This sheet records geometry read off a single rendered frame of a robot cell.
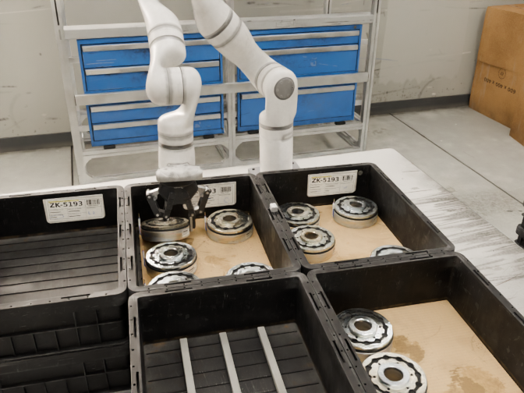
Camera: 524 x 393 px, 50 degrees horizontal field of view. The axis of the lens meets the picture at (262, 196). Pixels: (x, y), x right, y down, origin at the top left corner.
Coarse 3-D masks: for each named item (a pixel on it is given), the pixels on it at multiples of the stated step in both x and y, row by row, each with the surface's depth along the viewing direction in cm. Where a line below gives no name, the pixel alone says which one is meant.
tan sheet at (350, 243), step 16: (320, 208) 137; (320, 224) 131; (336, 224) 131; (384, 224) 131; (336, 240) 125; (352, 240) 125; (368, 240) 125; (384, 240) 125; (336, 256) 119; (352, 256) 119; (368, 256) 119
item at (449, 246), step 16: (384, 176) 131; (400, 192) 124; (416, 208) 117; (288, 224) 111; (432, 224) 112; (448, 240) 107; (304, 256) 101; (384, 256) 102; (400, 256) 102; (304, 272) 99
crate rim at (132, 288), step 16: (224, 176) 130; (240, 176) 130; (256, 176) 130; (128, 192) 122; (128, 208) 116; (128, 224) 111; (272, 224) 112; (128, 240) 105; (288, 240) 106; (128, 256) 101; (288, 256) 102; (128, 272) 96; (256, 272) 97; (272, 272) 97; (288, 272) 97; (128, 288) 93; (144, 288) 93; (160, 288) 93
